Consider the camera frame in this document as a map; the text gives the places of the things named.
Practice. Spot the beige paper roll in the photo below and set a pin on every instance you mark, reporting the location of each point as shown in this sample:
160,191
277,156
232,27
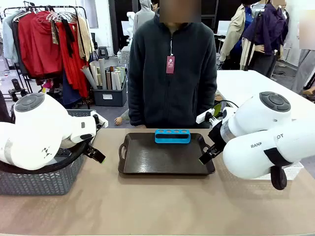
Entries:
89,76

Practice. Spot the black plastic stool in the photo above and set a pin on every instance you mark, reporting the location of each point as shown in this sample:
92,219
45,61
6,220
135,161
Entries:
103,51

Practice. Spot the mannequin in grey hoodie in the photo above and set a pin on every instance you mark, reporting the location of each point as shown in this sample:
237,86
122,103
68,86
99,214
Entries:
144,17

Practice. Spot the mannequin in beige coat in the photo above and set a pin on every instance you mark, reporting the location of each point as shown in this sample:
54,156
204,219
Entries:
235,37

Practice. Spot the small grey woven-pattern basket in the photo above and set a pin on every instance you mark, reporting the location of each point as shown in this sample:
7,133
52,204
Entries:
78,112

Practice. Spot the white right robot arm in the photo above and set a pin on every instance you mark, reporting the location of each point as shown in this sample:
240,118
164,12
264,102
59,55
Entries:
261,137

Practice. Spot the red dress with black ribbon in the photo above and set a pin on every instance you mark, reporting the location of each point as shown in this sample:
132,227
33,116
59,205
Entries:
72,61

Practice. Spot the person in grey trousers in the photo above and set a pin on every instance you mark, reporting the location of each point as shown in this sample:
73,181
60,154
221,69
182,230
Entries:
304,71

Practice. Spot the beige hanging garment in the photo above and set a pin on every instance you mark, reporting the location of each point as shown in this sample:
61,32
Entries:
85,37

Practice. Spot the large grey woven-pattern basket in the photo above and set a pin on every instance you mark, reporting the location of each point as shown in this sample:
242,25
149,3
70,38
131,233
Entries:
41,182

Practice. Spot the white power strip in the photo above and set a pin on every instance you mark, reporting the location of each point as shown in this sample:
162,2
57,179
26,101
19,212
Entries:
204,116

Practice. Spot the black clothes rack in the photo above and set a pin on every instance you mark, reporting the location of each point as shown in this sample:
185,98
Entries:
83,14

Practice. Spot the blue test tube rack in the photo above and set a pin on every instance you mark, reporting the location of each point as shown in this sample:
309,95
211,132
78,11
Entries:
173,137

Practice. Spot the white table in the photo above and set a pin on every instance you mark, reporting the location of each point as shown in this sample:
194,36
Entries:
246,83

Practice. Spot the dark brown serving tray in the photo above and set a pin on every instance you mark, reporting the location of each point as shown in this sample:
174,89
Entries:
166,157

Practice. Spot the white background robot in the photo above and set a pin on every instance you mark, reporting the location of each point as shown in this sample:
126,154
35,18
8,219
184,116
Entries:
130,24

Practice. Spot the green plastic object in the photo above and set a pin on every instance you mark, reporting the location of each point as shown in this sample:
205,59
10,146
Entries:
217,109

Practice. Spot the person in dark fleece jacket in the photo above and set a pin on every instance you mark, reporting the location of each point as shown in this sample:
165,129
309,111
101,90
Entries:
172,81

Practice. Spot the maroon hanging tag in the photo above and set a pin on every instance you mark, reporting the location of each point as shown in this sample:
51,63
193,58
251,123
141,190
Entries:
170,64

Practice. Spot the red hooded garment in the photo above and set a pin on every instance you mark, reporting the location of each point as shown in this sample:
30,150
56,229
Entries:
37,44

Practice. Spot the white perforated plastic basket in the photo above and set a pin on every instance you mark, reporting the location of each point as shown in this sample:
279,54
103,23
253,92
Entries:
292,169

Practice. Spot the grey storage bin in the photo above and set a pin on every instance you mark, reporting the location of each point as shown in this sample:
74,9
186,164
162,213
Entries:
109,97

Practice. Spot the black floor equipment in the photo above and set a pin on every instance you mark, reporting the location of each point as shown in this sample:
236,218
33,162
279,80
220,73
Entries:
17,89

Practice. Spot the mannequin hand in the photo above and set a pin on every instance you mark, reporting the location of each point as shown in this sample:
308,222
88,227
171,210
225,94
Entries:
119,120

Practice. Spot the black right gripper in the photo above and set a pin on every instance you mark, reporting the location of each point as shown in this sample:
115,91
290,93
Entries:
217,135

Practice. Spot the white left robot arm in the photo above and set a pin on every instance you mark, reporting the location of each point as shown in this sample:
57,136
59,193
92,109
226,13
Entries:
37,132

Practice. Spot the grey hanging garment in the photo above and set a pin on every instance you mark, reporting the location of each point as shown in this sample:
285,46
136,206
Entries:
8,39

